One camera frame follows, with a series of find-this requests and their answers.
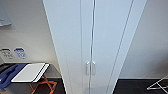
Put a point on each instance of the white drying rack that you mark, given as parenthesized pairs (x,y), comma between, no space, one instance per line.
(160,85)

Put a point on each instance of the blue white wall sign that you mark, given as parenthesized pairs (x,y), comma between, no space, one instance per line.
(19,52)

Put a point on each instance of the white wardrobe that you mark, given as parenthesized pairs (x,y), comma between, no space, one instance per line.
(130,26)

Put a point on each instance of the grey wall box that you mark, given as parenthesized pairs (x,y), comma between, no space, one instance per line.
(4,15)

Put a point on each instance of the white wardrobe door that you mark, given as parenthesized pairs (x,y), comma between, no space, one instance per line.
(68,33)
(108,33)

